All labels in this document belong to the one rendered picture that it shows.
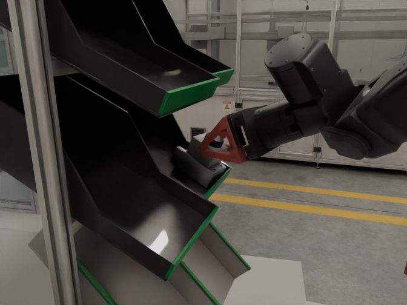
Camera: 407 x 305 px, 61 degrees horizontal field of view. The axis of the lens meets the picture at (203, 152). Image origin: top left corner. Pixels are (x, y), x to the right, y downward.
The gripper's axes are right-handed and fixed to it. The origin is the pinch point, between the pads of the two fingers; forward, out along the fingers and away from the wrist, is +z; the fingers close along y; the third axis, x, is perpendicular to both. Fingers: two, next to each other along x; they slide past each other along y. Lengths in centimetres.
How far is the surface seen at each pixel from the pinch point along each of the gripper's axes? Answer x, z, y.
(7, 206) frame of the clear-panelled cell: -3, 93, -18
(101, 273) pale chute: 10.5, 10.3, 18.3
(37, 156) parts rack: -4.5, 0.9, 27.4
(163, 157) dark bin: -0.8, 7.6, 2.1
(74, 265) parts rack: 6.6, 5.1, 24.8
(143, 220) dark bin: 5.2, 1.0, 17.6
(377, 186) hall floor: 99, 27, -338
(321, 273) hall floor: 102, 50, -165
